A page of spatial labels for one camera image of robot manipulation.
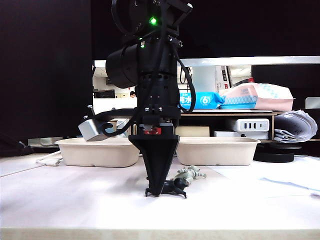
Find flat white box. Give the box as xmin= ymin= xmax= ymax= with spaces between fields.
xmin=213 ymin=130 xmax=270 ymax=141

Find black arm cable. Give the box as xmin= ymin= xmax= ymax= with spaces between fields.
xmin=174 ymin=37 xmax=197 ymax=113

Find white USB power strip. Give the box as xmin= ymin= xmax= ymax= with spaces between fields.
xmin=224 ymin=118 xmax=271 ymax=133

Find small beige box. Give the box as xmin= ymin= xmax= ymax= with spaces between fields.
xmin=176 ymin=125 xmax=211 ymax=139

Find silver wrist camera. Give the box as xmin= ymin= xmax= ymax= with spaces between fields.
xmin=77 ymin=116 xmax=109 ymax=144

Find silver monitor foot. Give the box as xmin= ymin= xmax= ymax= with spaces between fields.
xmin=28 ymin=136 xmax=65 ymax=148

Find black cat figure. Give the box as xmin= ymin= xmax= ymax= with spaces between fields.
xmin=144 ymin=177 xmax=188 ymax=200

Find black monitor silver bezel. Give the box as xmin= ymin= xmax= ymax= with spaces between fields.
xmin=91 ymin=0 xmax=320 ymax=68

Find rolled paper stack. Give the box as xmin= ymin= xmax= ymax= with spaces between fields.
xmin=273 ymin=109 xmax=319 ymax=144

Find pink tissue pack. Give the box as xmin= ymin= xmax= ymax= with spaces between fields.
xmin=218 ymin=83 xmax=297 ymax=113

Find wooden desk shelf organizer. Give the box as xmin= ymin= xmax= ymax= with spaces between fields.
xmin=129 ymin=109 xmax=284 ymax=143

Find grey striped cat figure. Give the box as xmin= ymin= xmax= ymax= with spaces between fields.
xmin=176 ymin=165 xmax=208 ymax=187

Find white paper sheet stack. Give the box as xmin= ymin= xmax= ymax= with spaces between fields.
xmin=258 ymin=156 xmax=320 ymax=197

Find white adapter with cable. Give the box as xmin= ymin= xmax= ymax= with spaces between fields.
xmin=36 ymin=150 xmax=63 ymax=167

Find black round stand base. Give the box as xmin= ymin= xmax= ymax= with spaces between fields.
xmin=253 ymin=142 xmax=304 ymax=164

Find black camera cable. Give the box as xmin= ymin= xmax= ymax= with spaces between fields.
xmin=102 ymin=107 xmax=141 ymax=138

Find large white paper sheet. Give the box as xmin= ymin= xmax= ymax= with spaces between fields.
xmin=212 ymin=163 xmax=313 ymax=198

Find blue wet wipes pack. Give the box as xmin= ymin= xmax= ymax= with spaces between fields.
xmin=178 ymin=91 xmax=226 ymax=110

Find large black monitor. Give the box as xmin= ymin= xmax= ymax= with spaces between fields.
xmin=0 ymin=0 xmax=94 ymax=158

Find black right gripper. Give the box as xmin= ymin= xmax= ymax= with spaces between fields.
xmin=128 ymin=107 xmax=181 ymax=197

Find flat silver slab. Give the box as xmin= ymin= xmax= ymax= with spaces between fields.
xmin=181 ymin=108 xmax=274 ymax=114

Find beige paper pulp box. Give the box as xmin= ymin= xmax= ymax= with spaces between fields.
xmin=176 ymin=136 xmax=262 ymax=167
xmin=54 ymin=137 xmax=141 ymax=168

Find distant black monitors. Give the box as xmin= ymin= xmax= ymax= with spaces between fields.
xmin=94 ymin=89 xmax=116 ymax=99

